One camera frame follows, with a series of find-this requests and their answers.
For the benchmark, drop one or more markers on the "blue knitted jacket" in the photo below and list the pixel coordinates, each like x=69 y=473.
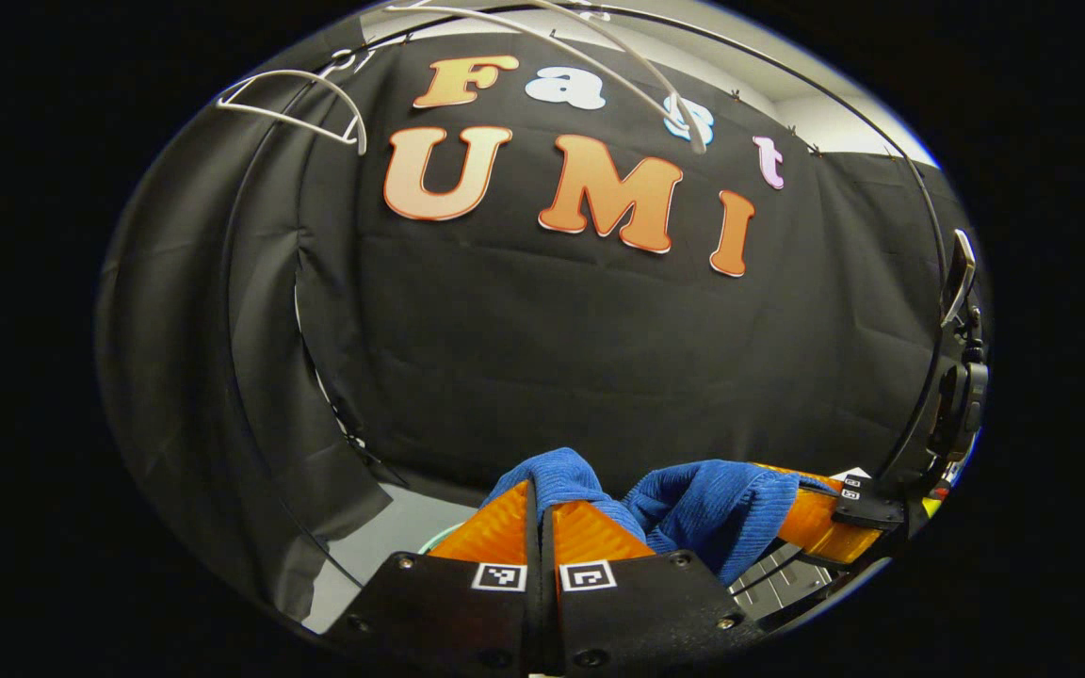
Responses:
x=712 y=508

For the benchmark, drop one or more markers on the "white clothes hanger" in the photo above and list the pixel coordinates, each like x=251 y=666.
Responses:
x=684 y=122
x=316 y=77

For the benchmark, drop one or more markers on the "grey metal grille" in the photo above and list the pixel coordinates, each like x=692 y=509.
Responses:
x=778 y=579

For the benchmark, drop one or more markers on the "white paper sheet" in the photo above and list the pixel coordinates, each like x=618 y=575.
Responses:
x=851 y=472

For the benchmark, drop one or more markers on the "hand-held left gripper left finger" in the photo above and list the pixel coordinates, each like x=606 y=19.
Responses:
x=448 y=612

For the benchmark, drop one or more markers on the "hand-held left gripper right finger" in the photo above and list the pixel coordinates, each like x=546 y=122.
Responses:
x=637 y=612

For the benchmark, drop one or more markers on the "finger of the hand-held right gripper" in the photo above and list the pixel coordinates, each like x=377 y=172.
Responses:
x=825 y=474
x=825 y=532

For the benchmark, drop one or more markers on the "black clothes rack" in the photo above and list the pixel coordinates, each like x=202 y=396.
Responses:
x=914 y=419

